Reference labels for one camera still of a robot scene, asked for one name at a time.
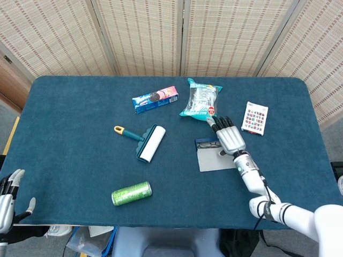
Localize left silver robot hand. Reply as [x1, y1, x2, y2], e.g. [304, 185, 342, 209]
[0, 168, 37, 235]

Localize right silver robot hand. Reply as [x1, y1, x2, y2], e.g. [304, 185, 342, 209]
[207, 115, 247, 156]

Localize black wire eyeglasses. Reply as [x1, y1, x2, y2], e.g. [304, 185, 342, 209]
[196, 141, 222, 149]

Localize grey glasses case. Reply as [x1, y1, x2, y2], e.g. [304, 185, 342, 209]
[194, 137, 238, 173]

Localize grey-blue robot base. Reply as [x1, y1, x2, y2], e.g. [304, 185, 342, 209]
[111, 226, 223, 257]

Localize white patterned card pack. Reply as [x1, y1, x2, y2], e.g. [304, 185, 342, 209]
[241, 101, 269, 137]

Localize teal plastic cutlery bag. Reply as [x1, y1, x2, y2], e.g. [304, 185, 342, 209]
[179, 78, 223, 125]

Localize white sneaker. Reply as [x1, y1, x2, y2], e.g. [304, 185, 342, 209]
[44, 224, 73, 239]

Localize teal lint roller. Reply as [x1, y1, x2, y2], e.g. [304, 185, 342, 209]
[113, 123, 167, 163]

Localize clear plastic bag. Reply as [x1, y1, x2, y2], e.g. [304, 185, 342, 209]
[65, 226, 113, 257]

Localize blue pink cookie box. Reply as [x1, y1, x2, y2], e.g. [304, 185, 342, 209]
[131, 86, 180, 115]

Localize blue tablecloth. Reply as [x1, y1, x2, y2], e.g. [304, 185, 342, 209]
[0, 75, 343, 231]

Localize white notebook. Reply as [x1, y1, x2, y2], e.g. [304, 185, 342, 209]
[88, 226, 115, 238]

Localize black bag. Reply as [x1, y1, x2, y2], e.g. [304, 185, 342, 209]
[219, 229, 262, 257]

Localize woven folding screen panel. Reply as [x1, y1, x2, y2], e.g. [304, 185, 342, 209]
[91, 0, 185, 77]
[257, 0, 343, 129]
[0, 0, 118, 78]
[182, 0, 300, 78]

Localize black box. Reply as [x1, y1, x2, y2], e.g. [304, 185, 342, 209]
[331, 162, 343, 179]

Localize green drink can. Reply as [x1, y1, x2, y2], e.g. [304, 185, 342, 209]
[111, 181, 153, 207]

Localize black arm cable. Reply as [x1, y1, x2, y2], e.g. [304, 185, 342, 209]
[253, 171, 279, 231]

